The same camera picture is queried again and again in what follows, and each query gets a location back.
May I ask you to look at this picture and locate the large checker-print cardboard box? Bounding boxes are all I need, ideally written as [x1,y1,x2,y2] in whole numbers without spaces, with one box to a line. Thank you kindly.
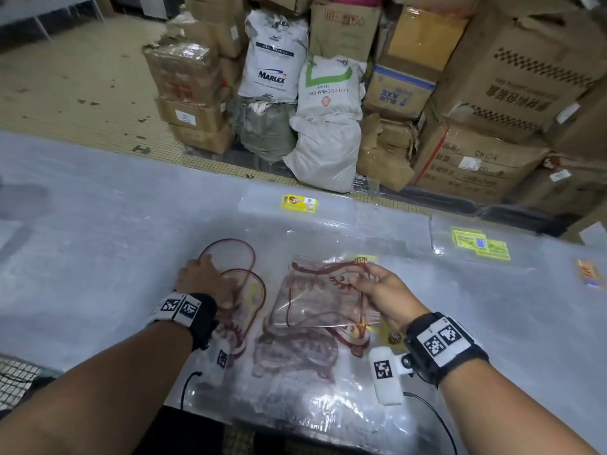
[435,3,607,134]

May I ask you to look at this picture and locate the wide cardboard box with labels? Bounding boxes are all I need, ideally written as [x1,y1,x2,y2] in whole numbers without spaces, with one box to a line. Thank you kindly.
[412,117,552,205]

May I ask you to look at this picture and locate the white wrist camera with marker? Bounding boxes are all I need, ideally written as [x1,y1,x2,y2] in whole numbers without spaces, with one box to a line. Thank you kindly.
[206,337,234,388]
[368,347,411,406]

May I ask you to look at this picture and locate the small flat cardboard box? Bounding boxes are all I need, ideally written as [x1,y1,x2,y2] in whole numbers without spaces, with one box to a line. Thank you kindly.
[168,122,236,155]

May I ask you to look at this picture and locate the black wristband with markers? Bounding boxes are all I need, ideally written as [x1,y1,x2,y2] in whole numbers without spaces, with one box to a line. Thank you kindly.
[144,291,219,352]
[402,312,490,387]

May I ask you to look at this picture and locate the clear bag with red dragon print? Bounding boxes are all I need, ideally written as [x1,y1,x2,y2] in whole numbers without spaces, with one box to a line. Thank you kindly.
[269,254,381,330]

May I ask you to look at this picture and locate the crumpled brown cardboard box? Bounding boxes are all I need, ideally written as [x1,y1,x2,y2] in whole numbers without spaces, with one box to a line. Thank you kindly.
[356,112,419,193]

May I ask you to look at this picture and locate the grey metal table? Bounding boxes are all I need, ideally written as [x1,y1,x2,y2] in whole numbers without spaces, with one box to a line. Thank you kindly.
[0,0,96,30]

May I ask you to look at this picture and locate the plastic-wrapped cardboard box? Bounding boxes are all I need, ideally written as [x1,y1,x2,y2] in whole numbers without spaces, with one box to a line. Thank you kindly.
[508,155,607,224]

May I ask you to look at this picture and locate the person's right hand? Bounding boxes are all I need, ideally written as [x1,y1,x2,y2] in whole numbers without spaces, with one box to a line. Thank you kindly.
[348,263,430,334]

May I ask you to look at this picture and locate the pile of clear printed bags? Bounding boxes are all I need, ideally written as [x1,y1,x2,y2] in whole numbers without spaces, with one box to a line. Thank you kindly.
[163,241,418,424]

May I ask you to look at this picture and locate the clear bags with yellow-green labels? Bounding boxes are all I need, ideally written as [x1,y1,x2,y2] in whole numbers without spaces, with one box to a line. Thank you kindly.
[428,213,539,271]

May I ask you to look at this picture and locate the clear bag with red loops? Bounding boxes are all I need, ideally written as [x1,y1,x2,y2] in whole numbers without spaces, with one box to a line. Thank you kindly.
[196,239,267,358]

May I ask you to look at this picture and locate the black cable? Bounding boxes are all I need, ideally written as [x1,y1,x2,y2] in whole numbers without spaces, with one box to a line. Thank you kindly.
[402,392,459,455]
[180,371,205,409]

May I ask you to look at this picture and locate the tape-wrapped cardboard box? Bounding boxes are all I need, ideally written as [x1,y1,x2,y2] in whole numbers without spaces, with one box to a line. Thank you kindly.
[142,35,224,108]

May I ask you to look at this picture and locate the plain white sack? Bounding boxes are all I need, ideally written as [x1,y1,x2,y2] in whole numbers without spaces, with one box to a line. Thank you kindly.
[283,112,364,194]

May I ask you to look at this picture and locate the plain yellowish cardboard box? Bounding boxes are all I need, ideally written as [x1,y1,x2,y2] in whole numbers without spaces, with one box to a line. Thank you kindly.
[386,4,471,72]

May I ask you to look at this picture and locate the cardboard box with red print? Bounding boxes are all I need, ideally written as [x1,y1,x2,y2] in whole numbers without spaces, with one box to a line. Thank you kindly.
[310,0,383,65]

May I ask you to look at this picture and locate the clear bags with yellow label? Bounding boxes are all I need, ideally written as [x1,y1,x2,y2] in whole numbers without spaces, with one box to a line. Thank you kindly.
[238,188,362,229]

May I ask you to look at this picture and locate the orange labelled packet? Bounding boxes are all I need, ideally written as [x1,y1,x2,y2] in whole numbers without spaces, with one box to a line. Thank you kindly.
[576,258,607,290]

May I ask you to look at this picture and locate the person's right forearm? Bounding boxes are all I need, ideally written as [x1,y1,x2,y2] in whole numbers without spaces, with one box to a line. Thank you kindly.
[437,359,607,455]

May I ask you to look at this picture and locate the person's black trousers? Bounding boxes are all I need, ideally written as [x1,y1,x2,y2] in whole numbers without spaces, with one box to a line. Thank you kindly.
[154,404,290,455]

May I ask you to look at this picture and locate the cardboard box with blue print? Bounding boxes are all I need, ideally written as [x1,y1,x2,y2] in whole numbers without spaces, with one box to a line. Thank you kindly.
[362,56,440,122]

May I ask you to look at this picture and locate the grey-green sack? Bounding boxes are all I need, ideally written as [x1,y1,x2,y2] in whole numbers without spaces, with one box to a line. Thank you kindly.
[227,96,298,162]

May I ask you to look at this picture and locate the cardboard box with white label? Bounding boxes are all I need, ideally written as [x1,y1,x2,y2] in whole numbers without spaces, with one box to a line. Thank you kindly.
[155,94,229,134]

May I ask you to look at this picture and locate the white sack with blue print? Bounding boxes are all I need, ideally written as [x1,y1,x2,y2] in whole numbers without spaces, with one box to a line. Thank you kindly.
[236,9,310,101]

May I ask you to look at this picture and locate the person's left forearm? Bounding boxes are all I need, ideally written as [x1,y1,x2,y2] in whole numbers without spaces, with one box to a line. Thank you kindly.
[0,321,195,455]

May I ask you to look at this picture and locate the white sack with green print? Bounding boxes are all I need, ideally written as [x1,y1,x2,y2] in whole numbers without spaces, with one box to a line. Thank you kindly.
[296,55,367,122]

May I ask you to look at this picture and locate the person's left hand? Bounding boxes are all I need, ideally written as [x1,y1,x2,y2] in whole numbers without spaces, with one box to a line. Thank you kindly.
[173,257,238,311]

